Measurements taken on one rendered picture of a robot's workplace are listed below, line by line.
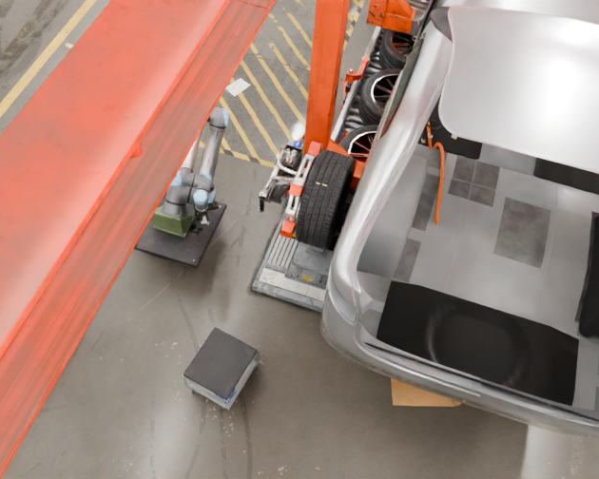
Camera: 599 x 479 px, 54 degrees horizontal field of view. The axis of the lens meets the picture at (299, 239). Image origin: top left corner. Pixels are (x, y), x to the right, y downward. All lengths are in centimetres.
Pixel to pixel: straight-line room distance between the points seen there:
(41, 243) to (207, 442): 325
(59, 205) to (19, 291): 18
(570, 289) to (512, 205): 64
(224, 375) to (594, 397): 223
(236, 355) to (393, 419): 120
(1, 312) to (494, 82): 146
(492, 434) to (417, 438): 53
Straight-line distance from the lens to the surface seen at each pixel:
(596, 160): 190
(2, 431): 125
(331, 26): 356
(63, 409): 450
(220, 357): 404
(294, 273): 449
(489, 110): 187
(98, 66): 138
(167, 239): 455
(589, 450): 476
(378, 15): 585
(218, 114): 426
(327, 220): 374
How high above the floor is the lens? 412
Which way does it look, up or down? 58 degrees down
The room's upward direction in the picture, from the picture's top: 5 degrees clockwise
